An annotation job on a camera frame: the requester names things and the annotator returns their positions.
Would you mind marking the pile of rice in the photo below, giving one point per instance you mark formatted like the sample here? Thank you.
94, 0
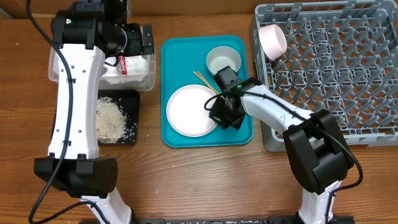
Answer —
113, 124

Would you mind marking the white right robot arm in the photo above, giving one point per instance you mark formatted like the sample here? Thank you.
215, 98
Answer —
317, 151

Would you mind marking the red snack wrapper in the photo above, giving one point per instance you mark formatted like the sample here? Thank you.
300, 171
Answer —
122, 65

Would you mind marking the pink bowl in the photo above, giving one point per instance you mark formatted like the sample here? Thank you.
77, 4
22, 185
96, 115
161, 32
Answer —
273, 41

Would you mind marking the black tray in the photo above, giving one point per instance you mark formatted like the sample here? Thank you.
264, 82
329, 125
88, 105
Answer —
130, 102

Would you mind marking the white napkin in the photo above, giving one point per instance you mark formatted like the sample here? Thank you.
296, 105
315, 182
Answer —
137, 69

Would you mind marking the white round plate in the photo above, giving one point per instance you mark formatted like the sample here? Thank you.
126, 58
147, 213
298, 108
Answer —
186, 113

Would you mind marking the grey dishwasher rack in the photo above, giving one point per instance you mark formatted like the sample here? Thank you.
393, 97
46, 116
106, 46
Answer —
341, 56

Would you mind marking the grey-green bowl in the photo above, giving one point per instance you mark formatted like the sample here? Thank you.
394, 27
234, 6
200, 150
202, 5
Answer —
221, 57

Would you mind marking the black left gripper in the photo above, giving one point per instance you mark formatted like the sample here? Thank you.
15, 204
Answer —
137, 48

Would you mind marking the black rail at table edge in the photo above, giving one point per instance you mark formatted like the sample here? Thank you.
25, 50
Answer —
217, 221

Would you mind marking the teal plastic tray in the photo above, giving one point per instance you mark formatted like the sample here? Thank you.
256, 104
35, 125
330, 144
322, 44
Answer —
180, 57

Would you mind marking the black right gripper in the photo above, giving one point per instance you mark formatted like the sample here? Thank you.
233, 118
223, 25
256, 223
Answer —
213, 114

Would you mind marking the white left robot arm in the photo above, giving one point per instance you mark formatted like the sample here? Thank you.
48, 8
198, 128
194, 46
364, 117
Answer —
82, 37

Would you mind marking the clear plastic bin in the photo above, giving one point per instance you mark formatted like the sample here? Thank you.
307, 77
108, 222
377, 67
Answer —
81, 71

